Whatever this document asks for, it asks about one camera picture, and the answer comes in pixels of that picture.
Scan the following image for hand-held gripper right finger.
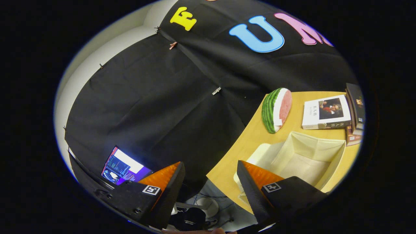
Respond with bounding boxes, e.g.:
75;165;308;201
237;160;328;225

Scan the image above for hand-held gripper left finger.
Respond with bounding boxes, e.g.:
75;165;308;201
94;161;186;230

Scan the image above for beige fabric storage box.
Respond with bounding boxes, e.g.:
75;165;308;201
233;131;346;206

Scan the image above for black bag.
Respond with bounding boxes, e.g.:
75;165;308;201
169;207;207;231

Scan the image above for white round object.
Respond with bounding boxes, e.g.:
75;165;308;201
195;197;220;218

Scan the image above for watermelon slice toy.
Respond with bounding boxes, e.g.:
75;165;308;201
262;88;292;134

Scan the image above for white portrait cover book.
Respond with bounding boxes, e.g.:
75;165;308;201
302;94;352;130

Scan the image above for reddish brown book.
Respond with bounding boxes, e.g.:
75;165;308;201
345;125;362;147

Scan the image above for black hardcover book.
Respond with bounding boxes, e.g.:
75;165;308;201
345;83;365;130

